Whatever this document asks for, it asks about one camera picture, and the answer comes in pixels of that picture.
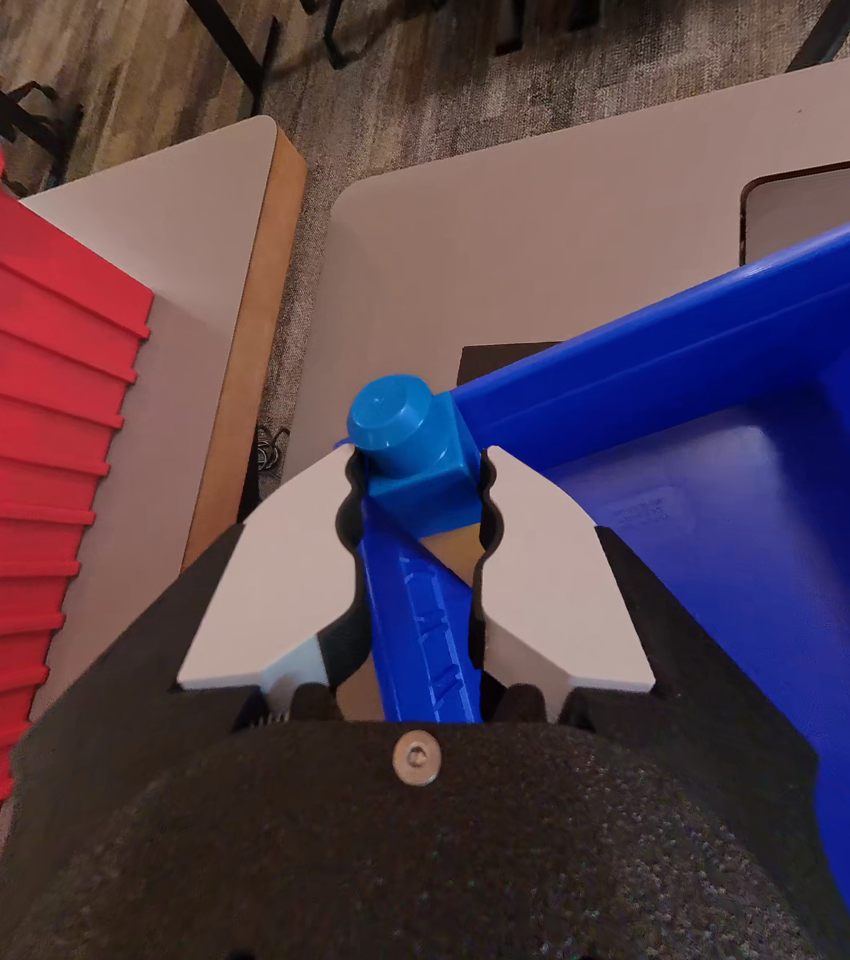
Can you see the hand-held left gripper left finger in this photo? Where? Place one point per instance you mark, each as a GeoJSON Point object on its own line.
{"type": "Point", "coordinates": [275, 592]}

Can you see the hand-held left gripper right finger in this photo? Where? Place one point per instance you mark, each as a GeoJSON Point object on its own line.
{"type": "Point", "coordinates": [560, 600]}

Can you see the yellow mega block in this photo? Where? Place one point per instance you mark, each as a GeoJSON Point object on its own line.
{"type": "Point", "coordinates": [458, 551]}

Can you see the blue plastic bin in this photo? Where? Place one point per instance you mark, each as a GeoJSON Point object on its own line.
{"type": "Point", "coordinates": [732, 525]}

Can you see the blue mega block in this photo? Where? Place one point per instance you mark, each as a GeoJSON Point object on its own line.
{"type": "Point", "coordinates": [410, 450]}

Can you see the red plastic bin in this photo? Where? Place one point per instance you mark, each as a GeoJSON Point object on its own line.
{"type": "Point", "coordinates": [19, 487]}

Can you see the wood edged side table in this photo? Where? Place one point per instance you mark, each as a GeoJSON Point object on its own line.
{"type": "Point", "coordinates": [192, 262]}

